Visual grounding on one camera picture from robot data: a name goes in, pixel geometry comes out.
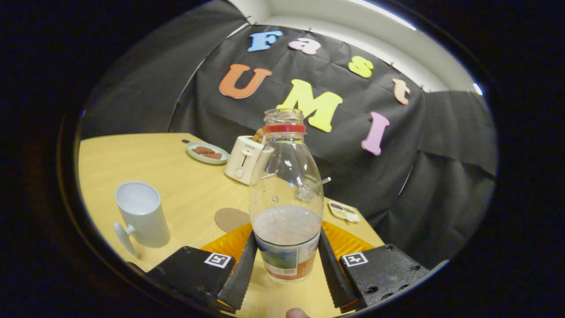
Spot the white divided seed dish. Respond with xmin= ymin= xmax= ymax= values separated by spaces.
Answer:
xmin=328 ymin=201 xmax=361 ymax=223

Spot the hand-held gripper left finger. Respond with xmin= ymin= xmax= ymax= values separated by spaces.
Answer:
xmin=146 ymin=222 xmax=259 ymax=312

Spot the round brown coaster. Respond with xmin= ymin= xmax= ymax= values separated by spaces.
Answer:
xmin=215 ymin=208 xmax=251 ymax=233

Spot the white toaster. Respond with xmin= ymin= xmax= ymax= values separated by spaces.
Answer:
xmin=225 ymin=135 xmax=274 ymax=185

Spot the pale green plate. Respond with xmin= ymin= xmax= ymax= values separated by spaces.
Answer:
xmin=187 ymin=141 xmax=230 ymax=165

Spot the wooden table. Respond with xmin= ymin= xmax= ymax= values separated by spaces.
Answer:
xmin=79 ymin=132 xmax=385 ymax=318

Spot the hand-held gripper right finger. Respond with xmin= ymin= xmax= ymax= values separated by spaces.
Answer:
xmin=319 ymin=220 xmax=431 ymax=313

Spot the clear plastic juice bottle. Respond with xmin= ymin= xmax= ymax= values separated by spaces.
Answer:
xmin=249 ymin=108 xmax=325 ymax=284

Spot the pale blue cup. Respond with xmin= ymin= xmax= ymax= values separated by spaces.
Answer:
xmin=113 ymin=181 xmax=171 ymax=257

